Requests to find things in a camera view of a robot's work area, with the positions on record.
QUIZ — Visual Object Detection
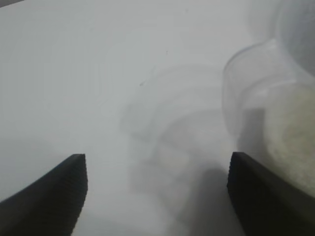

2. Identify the clear plastic measuring cup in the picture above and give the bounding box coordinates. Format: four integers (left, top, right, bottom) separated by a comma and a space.
221, 0, 315, 200

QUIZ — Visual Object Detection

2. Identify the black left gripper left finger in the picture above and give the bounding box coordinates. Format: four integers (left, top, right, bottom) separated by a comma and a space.
0, 153, 89, 236

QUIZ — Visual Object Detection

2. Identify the white uncooked rice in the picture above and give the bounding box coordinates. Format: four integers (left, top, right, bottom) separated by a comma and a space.
260, 85, 315, 197

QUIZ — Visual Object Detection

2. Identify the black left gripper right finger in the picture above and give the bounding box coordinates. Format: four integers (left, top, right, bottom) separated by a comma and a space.
226, 151, 315, 236

